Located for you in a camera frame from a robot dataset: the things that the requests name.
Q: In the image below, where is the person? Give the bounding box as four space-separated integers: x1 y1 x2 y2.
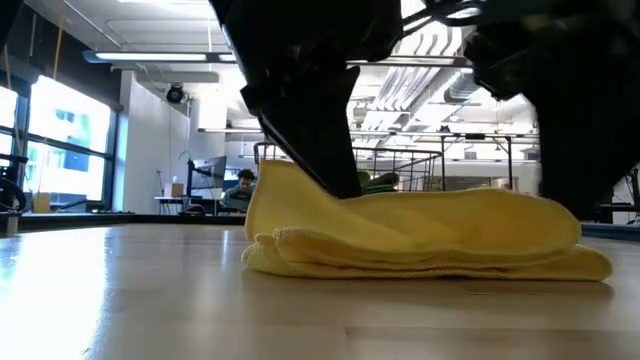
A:
222 168 257 209

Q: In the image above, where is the silver ventilation duct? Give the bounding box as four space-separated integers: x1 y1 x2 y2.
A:
349 24 484 131

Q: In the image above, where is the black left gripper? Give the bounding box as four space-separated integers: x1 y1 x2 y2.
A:
209 0 404 200

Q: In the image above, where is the yellow microfiber towel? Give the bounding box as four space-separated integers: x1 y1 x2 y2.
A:
241 159 614 282

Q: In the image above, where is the long ceiling light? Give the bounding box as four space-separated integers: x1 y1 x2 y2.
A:
82 48 237 65

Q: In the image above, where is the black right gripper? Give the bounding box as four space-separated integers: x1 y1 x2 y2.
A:
463 0 640 221

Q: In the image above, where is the lime green microfiber towel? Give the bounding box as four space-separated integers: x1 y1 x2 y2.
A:
357 170 401 195

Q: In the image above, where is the black aluminium table frame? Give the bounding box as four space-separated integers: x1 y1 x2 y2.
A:
0 212 640 241

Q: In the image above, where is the computer monitor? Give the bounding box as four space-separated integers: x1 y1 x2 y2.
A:
187 155 229 194

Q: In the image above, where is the ceiling light rail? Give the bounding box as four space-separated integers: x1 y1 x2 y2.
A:
347 55 472 69

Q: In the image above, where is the black ceiling camera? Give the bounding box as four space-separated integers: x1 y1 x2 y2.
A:
165 83 186 105

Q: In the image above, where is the black station frame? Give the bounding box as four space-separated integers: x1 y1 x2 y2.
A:
438 132 515 191

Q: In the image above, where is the black equipment stand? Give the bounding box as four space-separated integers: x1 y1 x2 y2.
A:
597 167 640 225

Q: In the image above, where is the wire mesh basket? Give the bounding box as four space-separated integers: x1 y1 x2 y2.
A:
253 141 445 194

